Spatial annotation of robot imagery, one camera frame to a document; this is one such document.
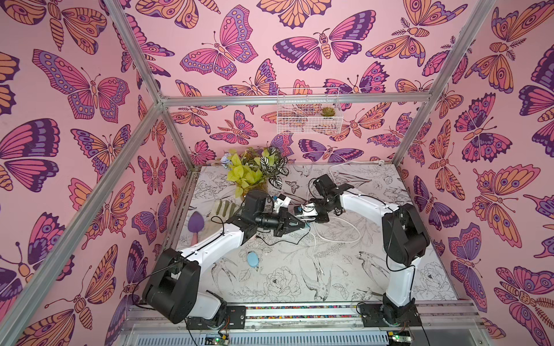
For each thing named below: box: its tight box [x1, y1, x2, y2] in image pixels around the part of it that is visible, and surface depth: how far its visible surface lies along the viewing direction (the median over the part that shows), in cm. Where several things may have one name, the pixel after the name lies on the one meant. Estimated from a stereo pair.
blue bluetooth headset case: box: [246, 250, 259, 269], surface depth 89 cm
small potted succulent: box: [320, 106, 336, 117], surface depth 95 cm
